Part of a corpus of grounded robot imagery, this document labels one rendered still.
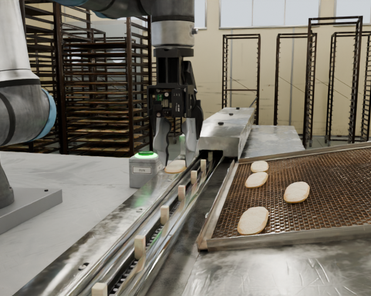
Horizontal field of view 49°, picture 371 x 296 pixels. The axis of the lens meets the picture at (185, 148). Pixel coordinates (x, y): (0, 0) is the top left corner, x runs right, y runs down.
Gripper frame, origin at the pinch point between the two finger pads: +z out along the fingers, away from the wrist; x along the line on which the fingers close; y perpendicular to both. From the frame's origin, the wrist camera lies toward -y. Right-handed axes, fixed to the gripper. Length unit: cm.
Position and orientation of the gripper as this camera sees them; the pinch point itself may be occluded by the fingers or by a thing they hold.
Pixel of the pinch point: (176, 158)
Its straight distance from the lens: 76.8
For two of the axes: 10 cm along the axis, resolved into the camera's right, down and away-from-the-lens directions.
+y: -2.0, 1.7, -9.7
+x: 9.8, 0.3, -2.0
